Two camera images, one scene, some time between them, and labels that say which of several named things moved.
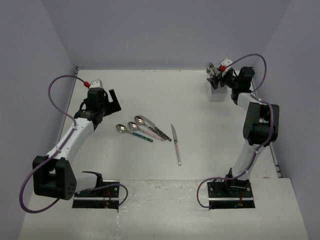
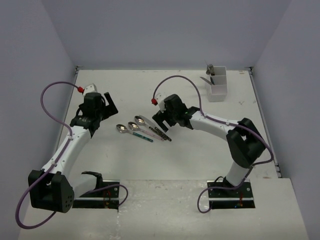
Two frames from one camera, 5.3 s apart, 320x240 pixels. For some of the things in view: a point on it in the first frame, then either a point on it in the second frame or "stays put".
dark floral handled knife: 151,123 stays put
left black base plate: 107,197 stays put
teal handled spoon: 122,128 stays put
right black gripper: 222,76 -> 157,117
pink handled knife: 175,141 -> 206,80
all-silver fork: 211,67 stays put
